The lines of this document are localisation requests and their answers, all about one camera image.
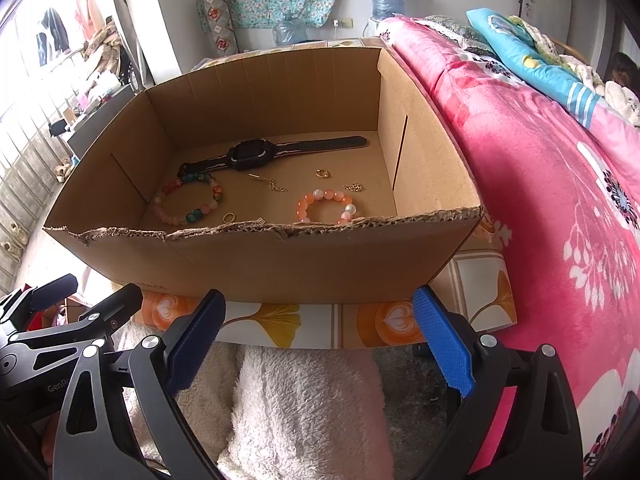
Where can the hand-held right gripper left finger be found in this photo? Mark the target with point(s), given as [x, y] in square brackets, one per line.
[197, 340]

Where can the pink floral blanket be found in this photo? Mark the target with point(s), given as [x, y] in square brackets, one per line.
[525, 185]

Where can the clear large plastic bottle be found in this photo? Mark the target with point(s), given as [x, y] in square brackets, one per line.
[290, 30]

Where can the wall socket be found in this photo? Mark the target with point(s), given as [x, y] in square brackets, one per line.
[343, 23]

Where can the brown cardboard box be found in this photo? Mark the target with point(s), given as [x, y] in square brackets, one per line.
[300, 265]

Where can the hanging dark jacket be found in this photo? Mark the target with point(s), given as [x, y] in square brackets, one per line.
[54, 30]

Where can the blue printed quilt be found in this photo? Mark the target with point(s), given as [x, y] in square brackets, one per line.
[525, 55]

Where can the white fluffy towel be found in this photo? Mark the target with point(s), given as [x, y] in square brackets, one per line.
[300, 410]

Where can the white water dispenser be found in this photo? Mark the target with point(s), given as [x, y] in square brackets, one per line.
[376, 26]

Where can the leaf and coffee print tablecloth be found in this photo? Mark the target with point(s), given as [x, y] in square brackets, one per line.
[280, 320]

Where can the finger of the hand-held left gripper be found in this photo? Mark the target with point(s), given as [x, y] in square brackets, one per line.
[117, 307]
[50, 292]

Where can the grey floral pillow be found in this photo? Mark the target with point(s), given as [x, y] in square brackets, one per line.
[450, 30]

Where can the grey side table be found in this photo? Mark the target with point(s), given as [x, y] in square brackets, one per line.
[90, 130]

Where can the black smart watch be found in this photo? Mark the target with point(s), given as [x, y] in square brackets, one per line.
[250, 152]

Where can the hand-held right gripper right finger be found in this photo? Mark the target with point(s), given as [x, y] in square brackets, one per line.
[445, 345]

